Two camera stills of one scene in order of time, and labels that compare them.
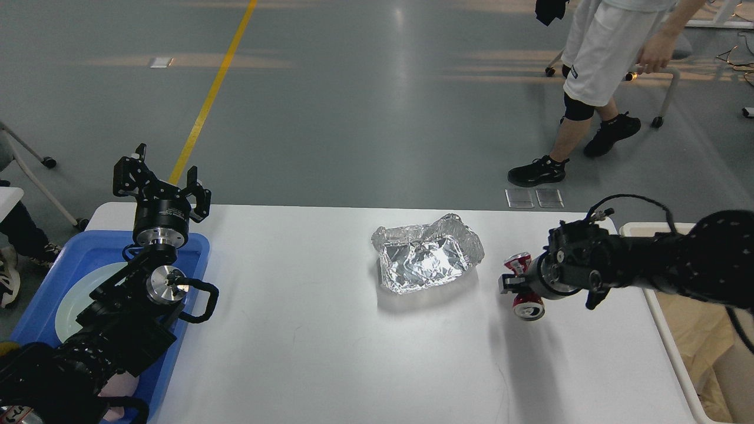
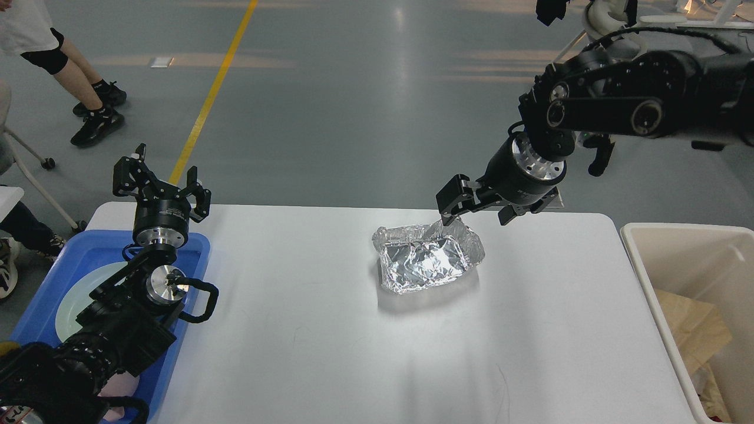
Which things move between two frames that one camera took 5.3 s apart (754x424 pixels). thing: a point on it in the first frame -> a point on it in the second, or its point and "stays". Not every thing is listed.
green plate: x=76 y=298 stays
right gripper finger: x=511 y=282 -> x=457 y=197
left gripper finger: x=132 y=176 stays
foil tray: x=412 y=256 stays
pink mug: x=119 y=385 stays
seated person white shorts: x=609 y=44 -> x=26 y=27
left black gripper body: x=162 y=222 stays
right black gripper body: x=552 y=275 -> x=519 y=176
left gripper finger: x=202 y=195 stays
